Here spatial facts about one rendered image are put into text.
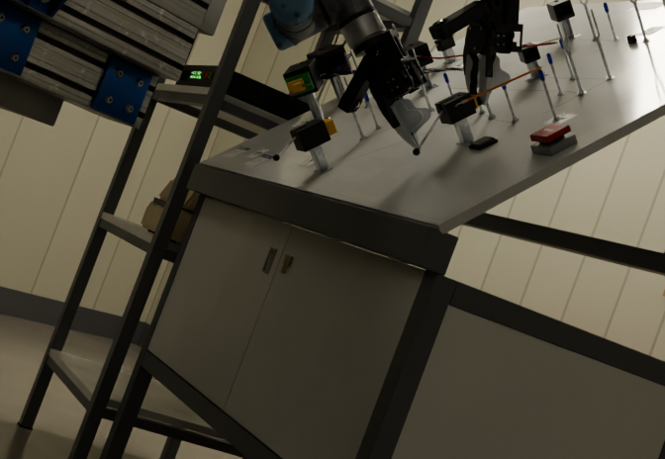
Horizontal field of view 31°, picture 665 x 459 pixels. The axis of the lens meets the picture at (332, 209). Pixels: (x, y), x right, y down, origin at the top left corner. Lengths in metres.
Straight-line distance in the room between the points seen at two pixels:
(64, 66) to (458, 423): 0.83
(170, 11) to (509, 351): 0.77
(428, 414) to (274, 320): 0.51
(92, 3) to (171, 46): 0.17
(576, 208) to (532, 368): 3.04
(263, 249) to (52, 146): 3.19
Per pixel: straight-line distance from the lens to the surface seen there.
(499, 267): 5.11
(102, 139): 5.76
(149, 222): 3.19
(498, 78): 2.24
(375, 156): 2.38
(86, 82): 1.84
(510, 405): 2.01
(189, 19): 1.89
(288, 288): 2.32
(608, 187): 4.99
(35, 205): 5.62
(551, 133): 2.01
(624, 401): 2.15
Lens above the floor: 0.76
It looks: 2 degrees up
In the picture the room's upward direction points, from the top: 21 degrees clockwise
